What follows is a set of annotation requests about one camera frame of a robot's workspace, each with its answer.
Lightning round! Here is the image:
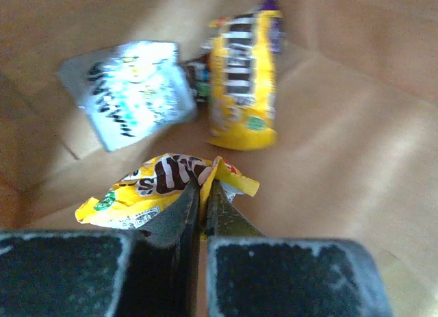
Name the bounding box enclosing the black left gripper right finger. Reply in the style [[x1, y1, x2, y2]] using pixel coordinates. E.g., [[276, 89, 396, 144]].
[[206, 181, 393, 316]]

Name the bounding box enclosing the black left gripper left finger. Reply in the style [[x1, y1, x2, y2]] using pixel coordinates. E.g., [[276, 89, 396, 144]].
[[1, 181, 200, 316]]

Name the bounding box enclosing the yellow m&m's packet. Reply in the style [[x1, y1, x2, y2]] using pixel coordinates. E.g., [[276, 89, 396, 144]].
[[209, 10, 277, 151], [75, 153, 259, 229]]

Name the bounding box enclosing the red brown paper bag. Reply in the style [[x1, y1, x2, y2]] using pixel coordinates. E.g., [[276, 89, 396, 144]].
[[1, 0, 437, 316]]

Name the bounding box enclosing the light blue snack packet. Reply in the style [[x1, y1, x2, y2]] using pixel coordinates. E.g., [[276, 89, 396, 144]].
[[57, 40, 197, 151]]

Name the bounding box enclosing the purple candy packet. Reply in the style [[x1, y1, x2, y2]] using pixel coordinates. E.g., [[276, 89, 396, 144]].
[[260, 0, 285, 54]]

